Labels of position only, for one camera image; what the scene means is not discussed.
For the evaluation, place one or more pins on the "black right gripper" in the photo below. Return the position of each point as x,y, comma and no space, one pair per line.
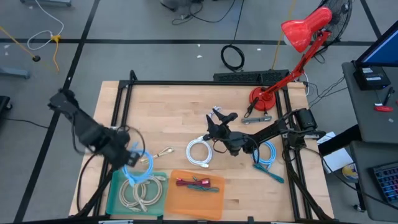
234,141

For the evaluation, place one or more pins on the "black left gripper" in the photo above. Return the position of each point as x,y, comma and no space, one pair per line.
119,151

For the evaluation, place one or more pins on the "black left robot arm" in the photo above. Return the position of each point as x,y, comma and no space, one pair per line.
87,127

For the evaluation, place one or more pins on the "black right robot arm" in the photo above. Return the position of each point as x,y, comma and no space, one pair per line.
270,130

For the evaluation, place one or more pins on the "translucent green tray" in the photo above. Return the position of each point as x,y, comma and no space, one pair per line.
113,199

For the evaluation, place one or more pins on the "white paper sheet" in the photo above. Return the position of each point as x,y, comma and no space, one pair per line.
337,158

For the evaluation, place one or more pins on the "red desk lamp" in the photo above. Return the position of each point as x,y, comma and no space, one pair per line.
303,29

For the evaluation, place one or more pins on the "yellow blue round object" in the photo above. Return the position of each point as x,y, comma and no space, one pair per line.
350,171

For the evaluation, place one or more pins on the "black floor puck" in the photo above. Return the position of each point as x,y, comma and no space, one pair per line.
36,58

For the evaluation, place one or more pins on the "black wheeled base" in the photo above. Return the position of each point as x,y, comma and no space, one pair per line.
3,105

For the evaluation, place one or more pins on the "grey desk with monitor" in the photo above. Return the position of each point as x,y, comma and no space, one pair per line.
367,124

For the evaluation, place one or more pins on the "grey stand foot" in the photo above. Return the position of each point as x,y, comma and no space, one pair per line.
46,2
14,73

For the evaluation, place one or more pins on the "grey desk with keyboard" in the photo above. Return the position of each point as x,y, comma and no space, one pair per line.
367,152

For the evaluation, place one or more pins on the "small black computer box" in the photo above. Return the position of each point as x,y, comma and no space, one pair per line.
371,77

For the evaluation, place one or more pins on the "black floor fan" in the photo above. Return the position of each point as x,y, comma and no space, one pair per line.
342,21

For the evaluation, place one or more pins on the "black pen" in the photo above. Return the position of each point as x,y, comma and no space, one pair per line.
388,96

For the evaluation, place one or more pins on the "backlit keyboard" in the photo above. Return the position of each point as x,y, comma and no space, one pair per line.
387,182

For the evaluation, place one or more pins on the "computer monitor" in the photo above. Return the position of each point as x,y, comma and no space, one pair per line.
384,49

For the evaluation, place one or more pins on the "black aluminium table frame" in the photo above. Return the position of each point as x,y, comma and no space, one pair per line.
202,82

